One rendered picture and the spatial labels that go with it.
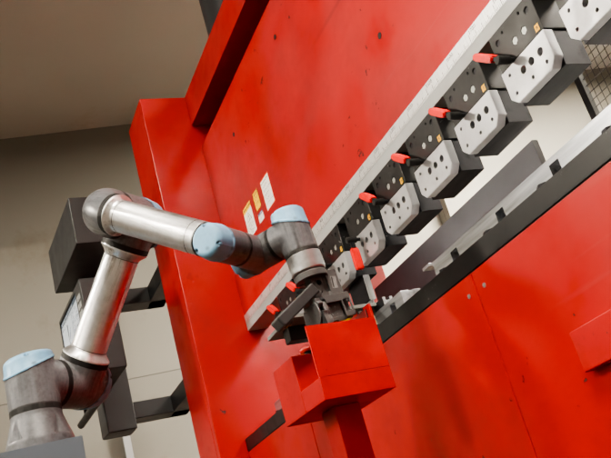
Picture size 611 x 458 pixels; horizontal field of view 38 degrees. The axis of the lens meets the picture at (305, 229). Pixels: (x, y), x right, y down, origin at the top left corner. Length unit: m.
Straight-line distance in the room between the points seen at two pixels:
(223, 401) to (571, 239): 1.89
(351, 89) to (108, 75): 3.31
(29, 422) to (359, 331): 0.76
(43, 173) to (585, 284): 4.70
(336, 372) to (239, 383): 1.52
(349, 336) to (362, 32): 0.90
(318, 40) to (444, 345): 1.05
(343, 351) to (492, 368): 0.29
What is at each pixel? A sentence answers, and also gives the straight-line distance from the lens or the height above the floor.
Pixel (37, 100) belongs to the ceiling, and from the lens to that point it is 5.68.
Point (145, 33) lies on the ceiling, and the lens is 5.27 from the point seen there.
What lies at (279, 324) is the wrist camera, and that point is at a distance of 1.76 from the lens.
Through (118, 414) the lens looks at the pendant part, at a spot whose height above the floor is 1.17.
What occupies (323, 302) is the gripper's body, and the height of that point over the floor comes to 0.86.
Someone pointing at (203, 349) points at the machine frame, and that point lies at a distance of 3.23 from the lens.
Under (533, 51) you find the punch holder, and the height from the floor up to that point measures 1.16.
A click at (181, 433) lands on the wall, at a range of 5.29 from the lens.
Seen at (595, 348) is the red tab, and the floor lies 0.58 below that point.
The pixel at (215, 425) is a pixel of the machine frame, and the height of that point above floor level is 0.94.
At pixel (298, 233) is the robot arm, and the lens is 1.83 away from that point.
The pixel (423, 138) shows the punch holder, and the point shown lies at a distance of 2.09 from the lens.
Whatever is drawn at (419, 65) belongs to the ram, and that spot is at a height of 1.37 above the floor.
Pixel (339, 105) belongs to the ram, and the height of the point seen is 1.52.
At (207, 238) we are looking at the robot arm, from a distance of 1.77.
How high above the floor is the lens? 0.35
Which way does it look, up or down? 21 degrees up
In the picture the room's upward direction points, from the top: 16 degrees counter-clockwise
